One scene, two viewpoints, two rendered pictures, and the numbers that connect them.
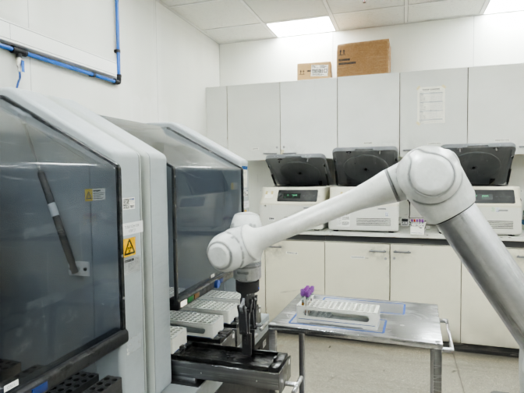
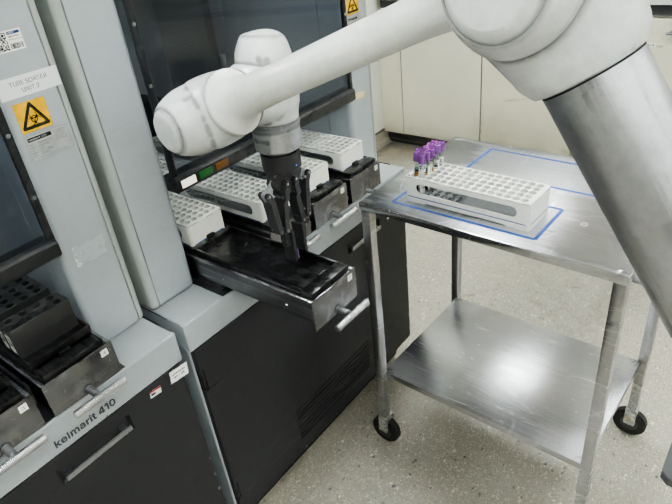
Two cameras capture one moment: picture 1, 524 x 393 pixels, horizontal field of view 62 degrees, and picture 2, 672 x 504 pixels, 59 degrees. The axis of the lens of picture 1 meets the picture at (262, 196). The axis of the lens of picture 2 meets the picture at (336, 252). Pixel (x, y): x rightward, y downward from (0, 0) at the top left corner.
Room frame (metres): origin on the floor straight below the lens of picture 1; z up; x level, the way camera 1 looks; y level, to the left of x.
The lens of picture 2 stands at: (0.43, -0.44, 1.45)
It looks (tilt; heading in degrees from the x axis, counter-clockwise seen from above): 32 degrees down; 23
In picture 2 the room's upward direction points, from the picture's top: 7 degrees counter-clockwise
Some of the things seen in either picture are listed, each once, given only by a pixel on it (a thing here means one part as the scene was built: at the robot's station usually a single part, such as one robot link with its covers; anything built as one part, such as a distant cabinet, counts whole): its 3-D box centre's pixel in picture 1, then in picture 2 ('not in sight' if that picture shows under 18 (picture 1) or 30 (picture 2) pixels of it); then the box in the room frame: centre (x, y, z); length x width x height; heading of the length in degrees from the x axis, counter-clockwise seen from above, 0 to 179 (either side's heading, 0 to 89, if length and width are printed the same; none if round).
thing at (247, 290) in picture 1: (247, 293); (283, 171); (1.36, 0.05, 1.00); 0.08 x 0.07 x 0.09; 162
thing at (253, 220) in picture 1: (245, 237); (262, 78); (1.35, 0.05, 1.18); 0.13 x 0.11 x 0.16; 164
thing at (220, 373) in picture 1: (189, 359); (222, 253); (1.38, 0.24, 0.78); 0.73 x 0.14 x 0.09; 72
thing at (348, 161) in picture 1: (365, 187); not in sight; (3.75, -0.89, 1.24); 0.62 x 0.56 x 0.69; 163
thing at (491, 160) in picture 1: (474, 187); not in sight; (3.49, -1.70, 1.25); 0.62 x 0.56 x 0.69; 162
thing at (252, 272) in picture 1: (247, 270); (277, 134); (1.36, 0.05, 1.07); 0.09 x 0.09 x 0.06
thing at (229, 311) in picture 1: (199, 311); (273, 170); (1.70, 0.25, 0.83); 0.30 x 0.10 x 0.06; 72
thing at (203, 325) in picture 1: (180, 324); (232, 194); (1.56, 0.30, 0.83); 0.30 x 0.10 x 0.06; 72
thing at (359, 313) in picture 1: (338, 313); (474, 193); (1.61, -0.28, 0.85); 0.30 x 0.10 x 0.06; 70
